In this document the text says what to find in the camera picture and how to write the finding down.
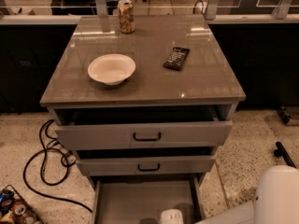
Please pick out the yellow soda can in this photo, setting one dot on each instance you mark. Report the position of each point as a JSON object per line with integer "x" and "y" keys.
{"x": 126, "y": 16}

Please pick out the white bowl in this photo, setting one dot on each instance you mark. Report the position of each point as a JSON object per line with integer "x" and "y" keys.
{"x": 111, "y": 69}

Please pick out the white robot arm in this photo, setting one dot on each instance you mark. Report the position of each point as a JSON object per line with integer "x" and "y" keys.
{"x": 276, "y": 201}

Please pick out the grey drawer cabinet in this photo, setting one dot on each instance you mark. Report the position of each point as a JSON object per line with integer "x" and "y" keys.
{"x": 205, "y": 89}

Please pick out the grey bottom drawer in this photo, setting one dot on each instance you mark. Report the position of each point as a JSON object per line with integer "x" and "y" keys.
{"x": 142, "y": 202}

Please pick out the grey top drawer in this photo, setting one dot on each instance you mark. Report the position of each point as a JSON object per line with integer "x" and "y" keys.
{"x": 144, "y": 135}

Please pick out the black pole on floor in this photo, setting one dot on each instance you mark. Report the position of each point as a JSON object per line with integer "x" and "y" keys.
{"x": 280, "y": 151}

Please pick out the dark floor bracket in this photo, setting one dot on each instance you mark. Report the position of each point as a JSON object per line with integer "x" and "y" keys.
{"x": 289, "y": 115}

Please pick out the grey drawer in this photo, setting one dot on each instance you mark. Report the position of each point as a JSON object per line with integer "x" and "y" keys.
{"x": 142, "y": 202}
{"x": 145, "y": 161}
{"x": 144, "y": 135}

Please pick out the black snack bar packet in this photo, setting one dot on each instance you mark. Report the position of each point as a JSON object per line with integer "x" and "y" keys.
{"x": 176, "y": 58}

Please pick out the grey middle drawer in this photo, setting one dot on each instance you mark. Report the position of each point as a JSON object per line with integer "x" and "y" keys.
{"x": 145, "y": 161}

